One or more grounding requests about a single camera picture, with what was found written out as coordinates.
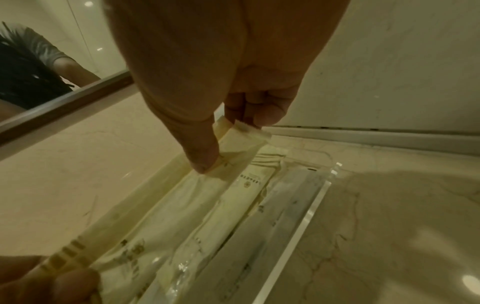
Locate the person's right hand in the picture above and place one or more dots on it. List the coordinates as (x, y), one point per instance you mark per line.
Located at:
(225, 59)

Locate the person's left hand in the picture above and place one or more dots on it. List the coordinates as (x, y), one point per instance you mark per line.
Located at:
(45, 282)

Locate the bundle of cream toiletry packets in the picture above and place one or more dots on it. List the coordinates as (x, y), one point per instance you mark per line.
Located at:
(157, 225)

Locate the long cream striped toiletry packet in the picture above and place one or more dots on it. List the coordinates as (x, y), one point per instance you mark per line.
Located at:
(240, 202)

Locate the clear toothbrush kit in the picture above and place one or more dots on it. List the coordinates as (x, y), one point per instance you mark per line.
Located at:
(285, 202)

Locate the clear plastic tray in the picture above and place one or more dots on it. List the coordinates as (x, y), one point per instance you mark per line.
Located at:
(300, 225)

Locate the dark wood framed mirror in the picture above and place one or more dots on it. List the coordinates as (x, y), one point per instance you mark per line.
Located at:
(67, 104)

